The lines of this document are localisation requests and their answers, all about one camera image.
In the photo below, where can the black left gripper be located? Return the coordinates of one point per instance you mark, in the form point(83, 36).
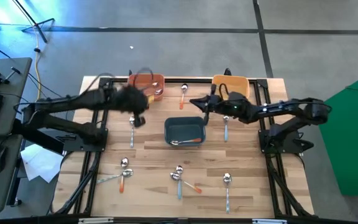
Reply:
point(132, 99)

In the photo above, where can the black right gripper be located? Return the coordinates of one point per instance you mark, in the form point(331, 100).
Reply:
point(225, 107)

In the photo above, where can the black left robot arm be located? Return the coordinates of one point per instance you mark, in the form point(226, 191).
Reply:
point(73, 101)

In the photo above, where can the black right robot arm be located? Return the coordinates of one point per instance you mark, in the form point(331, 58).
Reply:
point(284, 107)

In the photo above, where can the teal plastic bin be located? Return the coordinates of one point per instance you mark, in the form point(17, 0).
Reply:
point(185, 129)

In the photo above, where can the yellow plastic bin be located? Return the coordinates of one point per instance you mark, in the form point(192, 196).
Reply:
point(238, 84)

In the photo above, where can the black table clamp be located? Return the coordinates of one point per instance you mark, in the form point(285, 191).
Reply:
point(130, 73)
point(227, 72)

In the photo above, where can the orange plastic bin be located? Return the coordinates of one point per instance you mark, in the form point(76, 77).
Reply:
point(162, 81)

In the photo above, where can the black support beam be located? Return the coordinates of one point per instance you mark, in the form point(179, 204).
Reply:
point(36, 138)

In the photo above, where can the white paper sheet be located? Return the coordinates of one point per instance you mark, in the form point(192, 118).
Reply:
point(39, 161)

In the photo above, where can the black tripod stand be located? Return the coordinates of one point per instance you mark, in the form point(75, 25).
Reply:
point(39, 31)

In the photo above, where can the green panel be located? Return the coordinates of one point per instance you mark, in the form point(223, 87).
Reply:
point(353, 140)

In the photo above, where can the black aluminium table frame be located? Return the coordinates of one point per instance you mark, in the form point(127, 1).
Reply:
point(194, 80)

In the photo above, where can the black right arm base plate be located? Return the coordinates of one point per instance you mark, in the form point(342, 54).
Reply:
point(264, 146)

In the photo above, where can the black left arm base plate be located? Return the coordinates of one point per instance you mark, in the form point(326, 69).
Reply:
point(73, 144)

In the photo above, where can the silver metal bracket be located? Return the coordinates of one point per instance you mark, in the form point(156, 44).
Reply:
point(95, 221)
point(269, 221)

